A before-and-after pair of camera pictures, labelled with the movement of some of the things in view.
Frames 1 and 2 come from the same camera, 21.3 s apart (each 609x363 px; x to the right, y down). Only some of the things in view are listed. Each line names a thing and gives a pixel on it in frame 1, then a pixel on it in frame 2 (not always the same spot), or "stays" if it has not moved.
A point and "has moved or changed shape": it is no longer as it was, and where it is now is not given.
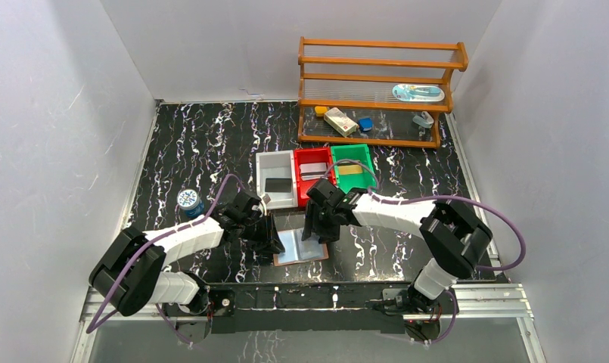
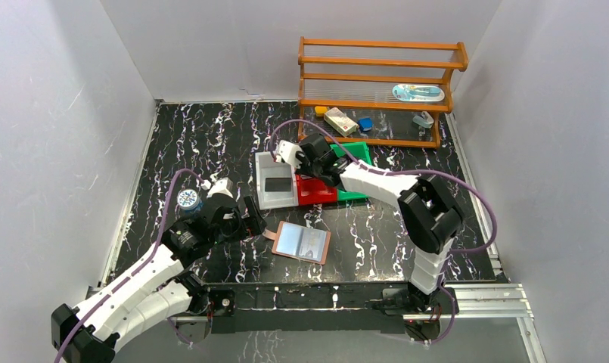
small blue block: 365,123 stays
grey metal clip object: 424,120 stays
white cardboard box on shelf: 340,122 stays
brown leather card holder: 298,250 has moved or changed shape
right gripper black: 326,234 -> 300,162
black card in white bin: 278,184 stays
